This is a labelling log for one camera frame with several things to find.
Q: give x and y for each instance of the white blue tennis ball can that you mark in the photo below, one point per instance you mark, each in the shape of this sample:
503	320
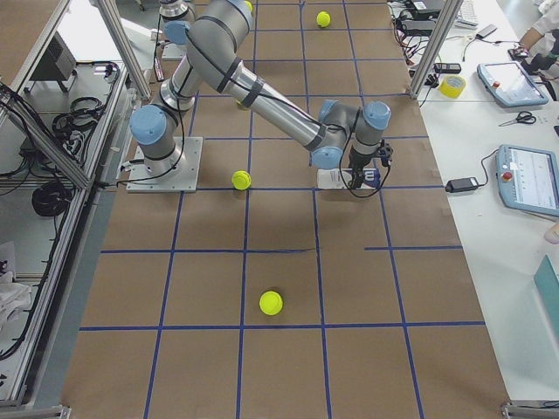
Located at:
338	179

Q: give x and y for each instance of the near blue teach pendant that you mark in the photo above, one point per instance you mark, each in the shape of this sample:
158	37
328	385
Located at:
527	179

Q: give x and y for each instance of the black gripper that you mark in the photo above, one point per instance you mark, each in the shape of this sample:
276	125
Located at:
359	161

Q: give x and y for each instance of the black power adapter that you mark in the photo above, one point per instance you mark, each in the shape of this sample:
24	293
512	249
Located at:
459	185

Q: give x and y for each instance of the yellow tennis ball far right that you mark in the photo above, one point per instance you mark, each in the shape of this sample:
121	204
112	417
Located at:
323	19

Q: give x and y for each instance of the black handled scissors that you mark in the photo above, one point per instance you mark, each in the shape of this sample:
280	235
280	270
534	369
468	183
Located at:
523	117

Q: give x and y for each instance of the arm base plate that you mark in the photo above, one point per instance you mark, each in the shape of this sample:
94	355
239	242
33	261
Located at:
188	170
170	51

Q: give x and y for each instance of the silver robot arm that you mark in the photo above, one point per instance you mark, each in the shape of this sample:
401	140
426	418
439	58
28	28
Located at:
173	10
343	138

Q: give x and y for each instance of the yellow tennis ball by base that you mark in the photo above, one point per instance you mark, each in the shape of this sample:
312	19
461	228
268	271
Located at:
241	180

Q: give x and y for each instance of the far blue teach pendant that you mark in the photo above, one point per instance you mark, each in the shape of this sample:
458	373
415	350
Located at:
510	84

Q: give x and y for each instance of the yellow tennis ball near front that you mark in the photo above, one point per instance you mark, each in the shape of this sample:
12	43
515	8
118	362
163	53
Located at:
271	303

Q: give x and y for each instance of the blue teach pendant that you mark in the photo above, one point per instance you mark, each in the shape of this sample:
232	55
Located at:
527	179
510	84

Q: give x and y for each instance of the yellow tape roll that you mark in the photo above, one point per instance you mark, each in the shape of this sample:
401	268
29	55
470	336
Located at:
452	86

